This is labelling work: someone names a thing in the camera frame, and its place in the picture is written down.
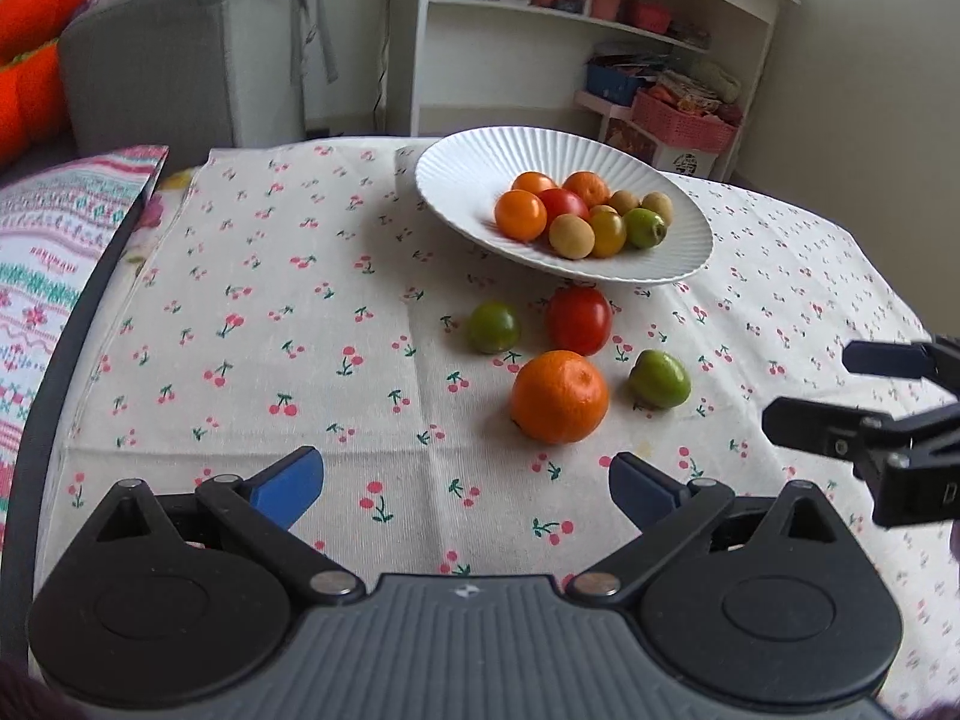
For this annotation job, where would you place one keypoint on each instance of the blue storage bin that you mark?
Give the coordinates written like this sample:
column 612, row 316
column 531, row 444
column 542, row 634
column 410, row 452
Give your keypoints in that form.
column 616, row 84

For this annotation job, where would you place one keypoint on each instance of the orange cherry tomato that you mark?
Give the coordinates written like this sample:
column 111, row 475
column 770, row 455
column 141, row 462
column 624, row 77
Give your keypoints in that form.
column 533, row 182
column 520, row 215

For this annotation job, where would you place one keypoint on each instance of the yellow green tomato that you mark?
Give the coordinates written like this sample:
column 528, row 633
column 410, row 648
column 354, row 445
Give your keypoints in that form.
column 609, row 234

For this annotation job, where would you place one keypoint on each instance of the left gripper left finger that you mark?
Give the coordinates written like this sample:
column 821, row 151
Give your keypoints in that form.
column 161, row 600

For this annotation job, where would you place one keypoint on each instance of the tan longan fruit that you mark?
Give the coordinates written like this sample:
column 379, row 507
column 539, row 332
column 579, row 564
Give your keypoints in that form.
column 571, row 236
column 660, row 203

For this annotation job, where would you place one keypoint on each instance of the white shelf desk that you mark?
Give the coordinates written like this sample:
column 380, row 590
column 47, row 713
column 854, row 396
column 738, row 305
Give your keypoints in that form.
column 453, row 64

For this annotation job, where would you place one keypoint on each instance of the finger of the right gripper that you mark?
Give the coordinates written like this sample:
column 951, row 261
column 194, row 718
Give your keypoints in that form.
column 936, row 360
column 852, row 434

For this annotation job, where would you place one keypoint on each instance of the white printed storage box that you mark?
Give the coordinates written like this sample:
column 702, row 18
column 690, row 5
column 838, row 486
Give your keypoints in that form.
column 631, row 139

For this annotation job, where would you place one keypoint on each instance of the small tan longan middle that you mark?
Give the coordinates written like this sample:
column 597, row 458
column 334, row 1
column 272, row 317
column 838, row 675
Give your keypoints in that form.
column 623, row 201

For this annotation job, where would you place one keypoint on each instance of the grey sofa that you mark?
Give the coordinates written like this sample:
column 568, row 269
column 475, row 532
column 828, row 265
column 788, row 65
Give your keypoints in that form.
column 191, row 75

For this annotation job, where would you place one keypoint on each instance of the dark green tomato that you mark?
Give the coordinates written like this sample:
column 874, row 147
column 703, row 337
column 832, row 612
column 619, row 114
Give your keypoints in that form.
column 493, row 327

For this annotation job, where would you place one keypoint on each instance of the pink plastic basket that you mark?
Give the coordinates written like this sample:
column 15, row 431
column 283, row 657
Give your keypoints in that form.
column 680, row 130

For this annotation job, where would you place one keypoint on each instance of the large red tomato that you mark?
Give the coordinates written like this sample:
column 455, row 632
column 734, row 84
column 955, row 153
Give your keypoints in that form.
column 578, row 319

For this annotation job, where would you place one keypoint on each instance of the red small basket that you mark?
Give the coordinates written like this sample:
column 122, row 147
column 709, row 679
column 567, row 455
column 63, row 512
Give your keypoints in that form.
column 648, row 17

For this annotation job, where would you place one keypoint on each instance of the tan longan fruit right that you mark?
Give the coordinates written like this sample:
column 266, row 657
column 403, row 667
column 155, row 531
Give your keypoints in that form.
column 660, row 203

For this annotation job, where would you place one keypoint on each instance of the green lime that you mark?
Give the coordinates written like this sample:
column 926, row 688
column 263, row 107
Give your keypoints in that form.
column 659, row 381

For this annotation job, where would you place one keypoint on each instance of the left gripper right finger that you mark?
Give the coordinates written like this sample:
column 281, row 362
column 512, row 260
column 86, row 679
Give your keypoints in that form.
column 750, row 600

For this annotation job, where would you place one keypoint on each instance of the white ribbed plate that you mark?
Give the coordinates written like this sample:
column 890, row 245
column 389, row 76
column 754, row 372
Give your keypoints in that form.
column 463, row 175

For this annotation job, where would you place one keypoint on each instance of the cherry print tablecloth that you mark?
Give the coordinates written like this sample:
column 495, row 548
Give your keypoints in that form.
column 305, row 295

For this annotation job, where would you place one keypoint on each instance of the large orange mandarin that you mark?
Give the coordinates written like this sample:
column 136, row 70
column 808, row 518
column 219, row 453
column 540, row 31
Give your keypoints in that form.
column 559, row 398

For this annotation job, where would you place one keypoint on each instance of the orange plush cushion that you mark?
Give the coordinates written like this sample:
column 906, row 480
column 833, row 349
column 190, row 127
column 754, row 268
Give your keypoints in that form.
column 34, row 107

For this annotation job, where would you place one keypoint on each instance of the small orange mandarin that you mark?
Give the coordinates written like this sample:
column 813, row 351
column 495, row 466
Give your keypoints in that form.
column 589, row 186

